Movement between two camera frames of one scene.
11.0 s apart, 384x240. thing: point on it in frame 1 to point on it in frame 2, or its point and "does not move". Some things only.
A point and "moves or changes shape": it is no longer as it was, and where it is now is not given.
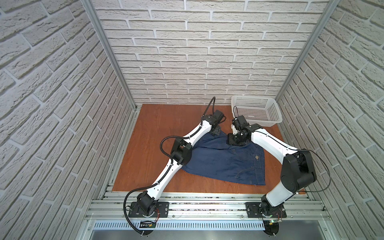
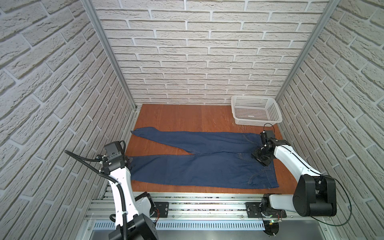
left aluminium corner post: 92,9 does not move
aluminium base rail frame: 206,216 does not move
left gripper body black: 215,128 to 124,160
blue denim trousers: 213,156 moves or changes shape
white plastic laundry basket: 261,110 does not move
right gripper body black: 236,139 to 260,155
